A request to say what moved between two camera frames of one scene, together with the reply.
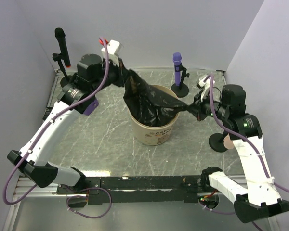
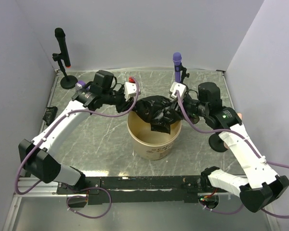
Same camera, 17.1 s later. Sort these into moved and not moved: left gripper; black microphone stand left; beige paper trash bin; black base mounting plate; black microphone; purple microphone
Moved: beige paper trash bin; left gripper
Not moved: black microphone; black base mounting plate; black microphone stand left; purple microphone
